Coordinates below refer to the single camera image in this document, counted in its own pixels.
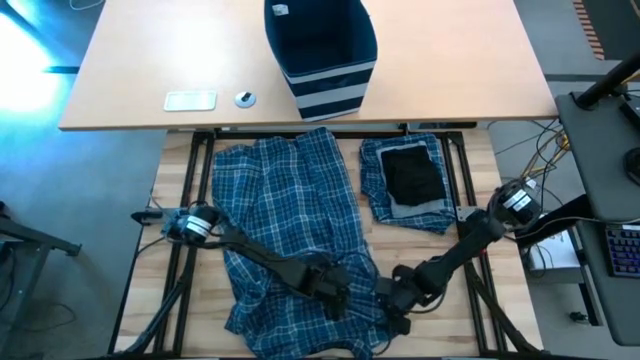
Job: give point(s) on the silver flat phone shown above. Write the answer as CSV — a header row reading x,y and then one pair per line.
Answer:
x,y
191,101

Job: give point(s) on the grey side desk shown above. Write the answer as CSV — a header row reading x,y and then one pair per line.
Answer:
x,y
595,150

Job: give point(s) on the dark patterned garment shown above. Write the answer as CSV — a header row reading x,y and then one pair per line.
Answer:
x,y
290,200

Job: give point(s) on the small round tape roll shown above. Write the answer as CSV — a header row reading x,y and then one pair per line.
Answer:
x,y
245,99

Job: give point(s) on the black garment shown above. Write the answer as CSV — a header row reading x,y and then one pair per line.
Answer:
x,y
412,175

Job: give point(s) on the white bin label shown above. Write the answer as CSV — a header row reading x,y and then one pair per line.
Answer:
x,y
280,9

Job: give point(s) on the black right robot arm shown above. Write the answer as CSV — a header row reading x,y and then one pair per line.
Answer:
x,y
470,245

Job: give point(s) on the navy white striped laundry bin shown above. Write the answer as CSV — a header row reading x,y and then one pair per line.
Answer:
x,y
330,92

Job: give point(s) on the black round object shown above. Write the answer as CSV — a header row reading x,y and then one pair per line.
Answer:
x,y
634,167

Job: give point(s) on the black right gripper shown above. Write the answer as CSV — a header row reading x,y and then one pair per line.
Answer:
x,y
400,292

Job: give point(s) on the blue plaid pajama pants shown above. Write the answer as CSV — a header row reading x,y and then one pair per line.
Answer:
x,y
370,175

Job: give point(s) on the grey garment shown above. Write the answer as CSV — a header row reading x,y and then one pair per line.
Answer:
x,y
417,211

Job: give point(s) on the black pole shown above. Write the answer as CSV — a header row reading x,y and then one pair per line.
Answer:
x,y
605,85

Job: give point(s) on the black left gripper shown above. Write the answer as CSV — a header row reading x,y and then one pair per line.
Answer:
x,y
327,282

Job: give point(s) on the black backlit keyboard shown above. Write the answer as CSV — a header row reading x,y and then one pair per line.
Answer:
x,y
625,252

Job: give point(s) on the dark grey metal stand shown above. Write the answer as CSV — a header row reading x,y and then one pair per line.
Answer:
x,y
30,235

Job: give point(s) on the black desk leg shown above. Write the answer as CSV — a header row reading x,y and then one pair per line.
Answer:
x,y
560,220

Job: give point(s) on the black desk device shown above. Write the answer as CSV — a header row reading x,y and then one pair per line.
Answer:
x,y
632,112

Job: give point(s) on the white box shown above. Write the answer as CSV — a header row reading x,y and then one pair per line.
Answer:
x,y
555,255

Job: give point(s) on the small black floor item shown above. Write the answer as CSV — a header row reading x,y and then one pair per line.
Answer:
x,y
578,317

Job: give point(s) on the light wooden desk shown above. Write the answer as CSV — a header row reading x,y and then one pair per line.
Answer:
x,y
450,60

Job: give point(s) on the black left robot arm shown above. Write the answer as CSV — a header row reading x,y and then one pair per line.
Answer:
x,y
250,252

